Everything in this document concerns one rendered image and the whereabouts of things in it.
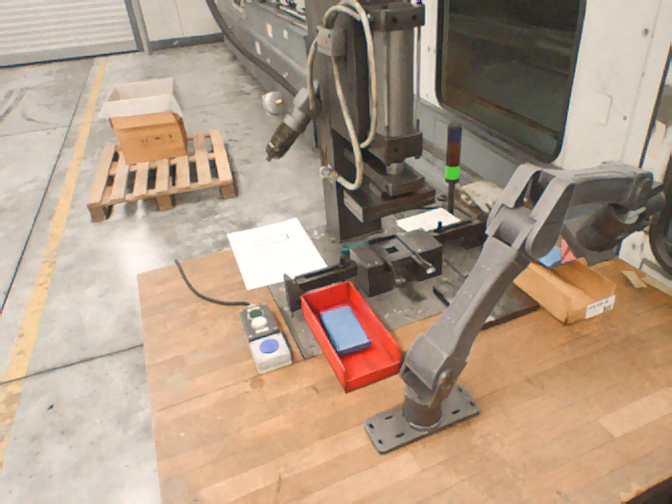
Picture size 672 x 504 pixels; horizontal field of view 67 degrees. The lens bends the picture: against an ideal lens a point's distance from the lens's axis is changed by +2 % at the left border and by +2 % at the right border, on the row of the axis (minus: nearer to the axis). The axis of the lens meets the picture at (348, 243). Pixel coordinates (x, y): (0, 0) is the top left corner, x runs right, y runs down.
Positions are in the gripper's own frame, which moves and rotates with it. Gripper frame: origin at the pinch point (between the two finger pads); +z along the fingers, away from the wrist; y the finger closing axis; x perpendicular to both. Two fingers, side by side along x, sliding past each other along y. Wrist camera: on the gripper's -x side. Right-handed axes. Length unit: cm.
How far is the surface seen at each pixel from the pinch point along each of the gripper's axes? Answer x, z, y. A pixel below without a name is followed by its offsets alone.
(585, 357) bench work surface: 8.4, 0.0, -19.8
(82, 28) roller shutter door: 129, 541, 778
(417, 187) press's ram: 26.3, -3.7, 23.5
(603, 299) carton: -5.9, 3.3, -10.0
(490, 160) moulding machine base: -35, 45, 56
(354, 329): 45.6, 14.0, 3.0
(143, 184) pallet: 87, 234, 215
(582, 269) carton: -5.9, 3.8, -2.3
